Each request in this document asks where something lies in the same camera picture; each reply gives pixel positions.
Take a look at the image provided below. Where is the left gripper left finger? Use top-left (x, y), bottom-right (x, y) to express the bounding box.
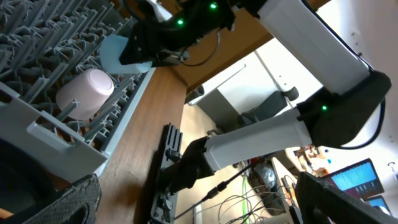
top-left (20, 174), bottom-right (101, 224)

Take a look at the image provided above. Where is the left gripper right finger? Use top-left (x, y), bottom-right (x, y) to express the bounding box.
top-left (295, 172), bottom-right (397, 224)

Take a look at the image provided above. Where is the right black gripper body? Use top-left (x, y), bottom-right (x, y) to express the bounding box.
top-left (119, 18), bottom-right (190, 67)

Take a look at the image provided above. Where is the blue plastic cup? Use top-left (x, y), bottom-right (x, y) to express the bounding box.
top-left (99, 34), bottom-right (152, 74)

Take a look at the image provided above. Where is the pink plastic cup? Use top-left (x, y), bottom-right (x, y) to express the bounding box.
top-left (55, 68), bottom-right (114, 120)

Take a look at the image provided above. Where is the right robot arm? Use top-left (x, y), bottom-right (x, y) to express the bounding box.
top-left (118, 0), bottom-right (392, 193)

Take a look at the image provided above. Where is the grey dishwasher rack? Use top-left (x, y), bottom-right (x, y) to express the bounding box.
top-left (1, 0), bottom-right (154, 182)

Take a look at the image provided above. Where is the laptop screen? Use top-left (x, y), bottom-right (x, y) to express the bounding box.
top-left (321, 158), bottom-right (391, 215)

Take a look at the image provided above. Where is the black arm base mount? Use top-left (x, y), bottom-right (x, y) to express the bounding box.
top-left (148, 123), bottom-right (182, 224)

